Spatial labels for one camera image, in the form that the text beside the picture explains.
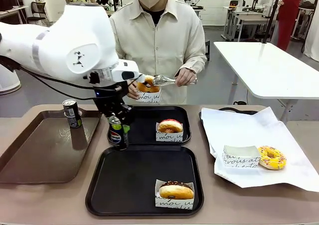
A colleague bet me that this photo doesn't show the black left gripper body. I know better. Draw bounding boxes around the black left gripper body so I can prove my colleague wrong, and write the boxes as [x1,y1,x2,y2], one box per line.
[93,83,133,126]

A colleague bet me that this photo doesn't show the black Pepsi lime can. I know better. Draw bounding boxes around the black Pepsi lime can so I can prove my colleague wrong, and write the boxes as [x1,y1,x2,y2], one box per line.
[107,115,129,151]
[62,99,83,129]

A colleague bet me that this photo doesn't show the plain glazed donut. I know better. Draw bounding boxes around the plain glazed donut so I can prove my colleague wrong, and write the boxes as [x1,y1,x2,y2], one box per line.
[137,75,157,94]

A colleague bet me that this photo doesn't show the white script-print paper tray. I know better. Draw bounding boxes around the white script-print paper tray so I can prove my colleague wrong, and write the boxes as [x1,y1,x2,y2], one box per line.
[135,85,162,104]
[222,145,262,169]

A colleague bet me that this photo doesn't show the pink glazed donut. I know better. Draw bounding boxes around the pink glazed donut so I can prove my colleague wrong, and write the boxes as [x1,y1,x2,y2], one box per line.
[155,122,184,143]

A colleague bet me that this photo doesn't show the pink frosted donut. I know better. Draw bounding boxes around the pink frosted donut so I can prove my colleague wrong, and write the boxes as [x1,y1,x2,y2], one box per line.
[158,118,183,134]

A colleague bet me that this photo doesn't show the silver serving tongs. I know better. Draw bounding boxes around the silver serving tongs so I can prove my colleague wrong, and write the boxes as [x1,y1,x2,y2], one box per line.
[152,74,198,88]

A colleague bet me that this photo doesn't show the chocolate frosted donut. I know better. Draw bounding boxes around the chocolate frosted donut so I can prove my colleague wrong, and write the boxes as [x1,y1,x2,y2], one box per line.
[159,180,195,200]

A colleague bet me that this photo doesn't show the chocolate topped donut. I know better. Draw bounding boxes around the chocolate topped donut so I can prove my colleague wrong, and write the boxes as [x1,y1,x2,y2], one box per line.
[154,179,195,211]

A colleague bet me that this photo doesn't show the person left forearm cream sleeve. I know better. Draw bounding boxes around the person left forearm cream sleeve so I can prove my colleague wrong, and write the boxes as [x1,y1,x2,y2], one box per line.
[174,30,208,74]

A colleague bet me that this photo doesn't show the person right hand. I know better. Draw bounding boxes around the person right hand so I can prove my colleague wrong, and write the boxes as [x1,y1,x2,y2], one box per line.
[127,80,141,101]

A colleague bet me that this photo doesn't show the person left hand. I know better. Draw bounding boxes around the person left hand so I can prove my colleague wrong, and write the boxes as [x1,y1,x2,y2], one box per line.
[174,67,198,88]

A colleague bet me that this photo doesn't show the person torso cream shirt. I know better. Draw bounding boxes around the person torso cream shirt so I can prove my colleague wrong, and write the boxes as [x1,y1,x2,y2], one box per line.
[109,0,207,105]

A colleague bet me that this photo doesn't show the brown plastic serving tray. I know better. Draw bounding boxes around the brown plastic serving tray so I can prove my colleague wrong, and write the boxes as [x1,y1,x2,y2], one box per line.
[0,110,103,185]

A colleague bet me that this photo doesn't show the black mesh office chair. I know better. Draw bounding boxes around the black mesh office chair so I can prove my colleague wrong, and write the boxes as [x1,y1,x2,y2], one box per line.
[26,1,48,24]

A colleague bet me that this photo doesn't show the large white paper sheet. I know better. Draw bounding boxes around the large white paper sheet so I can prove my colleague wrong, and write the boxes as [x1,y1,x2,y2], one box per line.
[200,106,319,192]

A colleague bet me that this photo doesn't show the white desk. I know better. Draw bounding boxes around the white desk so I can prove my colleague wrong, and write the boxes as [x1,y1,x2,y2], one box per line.
[0,5,29,25]

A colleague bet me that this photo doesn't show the yellow sprinkled donut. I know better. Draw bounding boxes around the yellow sprinkled donut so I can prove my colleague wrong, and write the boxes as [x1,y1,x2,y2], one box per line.
[257,145,288,171]

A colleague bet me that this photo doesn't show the white rectangular table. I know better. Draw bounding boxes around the white rectangular table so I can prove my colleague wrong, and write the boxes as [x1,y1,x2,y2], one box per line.
[213,41,319,122]

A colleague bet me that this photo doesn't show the grey background work table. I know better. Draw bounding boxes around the grey background work table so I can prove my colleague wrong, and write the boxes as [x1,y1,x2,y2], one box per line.
[223,5,278,42]

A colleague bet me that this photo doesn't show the black stand pole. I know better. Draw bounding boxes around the black stand pole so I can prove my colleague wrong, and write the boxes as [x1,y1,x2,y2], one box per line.
[261,0,285,44]

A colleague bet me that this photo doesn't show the person in red dress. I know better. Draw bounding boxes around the person in red dress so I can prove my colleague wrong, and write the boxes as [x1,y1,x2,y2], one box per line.
[276,0,303,52]

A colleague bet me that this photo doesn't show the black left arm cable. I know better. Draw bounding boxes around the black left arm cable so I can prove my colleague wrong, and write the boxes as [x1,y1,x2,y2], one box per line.
[0,55,125,102]

